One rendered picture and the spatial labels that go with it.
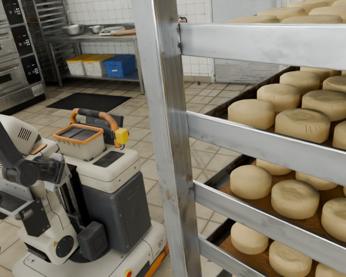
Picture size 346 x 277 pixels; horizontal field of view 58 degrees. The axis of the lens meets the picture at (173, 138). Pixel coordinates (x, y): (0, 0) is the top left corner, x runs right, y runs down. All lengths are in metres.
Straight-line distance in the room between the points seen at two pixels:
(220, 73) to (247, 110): 4.80
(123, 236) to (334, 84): 1.41
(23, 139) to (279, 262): 1.10
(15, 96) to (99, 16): 2.05
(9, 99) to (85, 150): 3.76
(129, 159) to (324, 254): 1.30
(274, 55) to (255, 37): 0.02
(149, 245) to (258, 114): 1.57
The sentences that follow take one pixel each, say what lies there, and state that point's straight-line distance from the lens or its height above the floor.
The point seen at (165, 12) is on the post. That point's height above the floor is 1.53.
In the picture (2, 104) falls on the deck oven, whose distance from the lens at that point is 5.19.
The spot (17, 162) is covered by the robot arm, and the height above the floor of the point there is 1.07.
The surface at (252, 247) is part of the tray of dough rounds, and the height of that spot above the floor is 1.24.
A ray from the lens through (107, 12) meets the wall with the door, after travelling 5.96.
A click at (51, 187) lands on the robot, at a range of 1.30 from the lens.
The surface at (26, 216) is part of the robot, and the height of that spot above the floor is 0.78.
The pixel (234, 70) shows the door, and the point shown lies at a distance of 5.05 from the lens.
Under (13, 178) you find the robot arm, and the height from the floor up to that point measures 1.01.
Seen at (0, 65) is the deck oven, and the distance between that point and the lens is 5.17.
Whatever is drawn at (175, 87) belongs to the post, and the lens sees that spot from 0.32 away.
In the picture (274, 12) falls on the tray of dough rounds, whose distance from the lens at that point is 0.37.
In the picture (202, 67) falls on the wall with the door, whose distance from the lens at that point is 5.20.
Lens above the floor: 1.55
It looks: 27 degrees down
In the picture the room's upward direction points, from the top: 7 degrees counter-clockwise
